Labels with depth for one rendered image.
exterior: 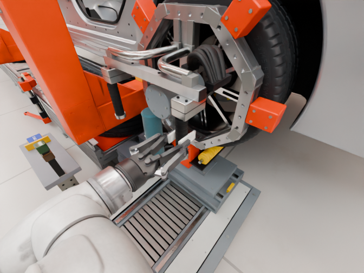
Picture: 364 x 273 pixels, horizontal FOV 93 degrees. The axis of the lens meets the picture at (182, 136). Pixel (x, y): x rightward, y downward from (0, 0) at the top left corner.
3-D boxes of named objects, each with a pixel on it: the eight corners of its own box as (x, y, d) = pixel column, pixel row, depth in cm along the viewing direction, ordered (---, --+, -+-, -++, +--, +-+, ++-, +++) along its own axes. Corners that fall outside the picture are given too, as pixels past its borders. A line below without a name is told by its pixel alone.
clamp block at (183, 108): (206, 108, 49) (207, 91, 46) (184, 122, 44) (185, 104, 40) (192, 102, 52) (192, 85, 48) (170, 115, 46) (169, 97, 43)
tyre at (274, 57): (203, -54, 68) (166, 79, 121) (158, -64, 55) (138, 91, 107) (353, 44, 55) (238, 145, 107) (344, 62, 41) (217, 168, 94)
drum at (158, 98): (205, 104, 74) (208, 71, 65) (171, 127, 62) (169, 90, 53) (181, 94, 81) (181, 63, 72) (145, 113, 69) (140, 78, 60)
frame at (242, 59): (238, 159, 77) (286, 8, 42) (231, 168, 73) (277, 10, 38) (155, 115, 104) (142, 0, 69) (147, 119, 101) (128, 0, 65)
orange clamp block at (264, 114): (253, 113, 63) (279, 123, 58) (243, 123, 58) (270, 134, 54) (259, 95, 58) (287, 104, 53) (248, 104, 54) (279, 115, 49)
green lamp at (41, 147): (50, 150, 76) (46, 143, 73) (40, 155, 74) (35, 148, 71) (47, 145, 78) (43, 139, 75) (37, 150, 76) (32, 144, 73)
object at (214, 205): (241, 179, 129) (245, 170, 122) (215, 215, 108) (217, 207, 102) (189, 148, 154) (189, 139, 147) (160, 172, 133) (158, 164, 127)
